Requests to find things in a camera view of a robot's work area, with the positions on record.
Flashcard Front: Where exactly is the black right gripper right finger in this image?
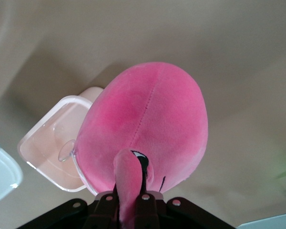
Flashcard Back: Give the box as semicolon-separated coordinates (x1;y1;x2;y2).
133;193;169;229

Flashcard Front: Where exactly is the pink translucent storage box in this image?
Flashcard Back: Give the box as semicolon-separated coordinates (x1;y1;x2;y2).
17;87;105;193

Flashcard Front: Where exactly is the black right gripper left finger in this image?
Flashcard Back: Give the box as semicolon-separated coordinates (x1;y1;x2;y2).
87;192;117;229

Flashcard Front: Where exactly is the pink plush toy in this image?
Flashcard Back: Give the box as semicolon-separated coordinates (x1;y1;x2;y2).
58;61;208;229

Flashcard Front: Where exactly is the white box lid with handle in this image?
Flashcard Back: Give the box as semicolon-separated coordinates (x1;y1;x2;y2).
0;135;24;208

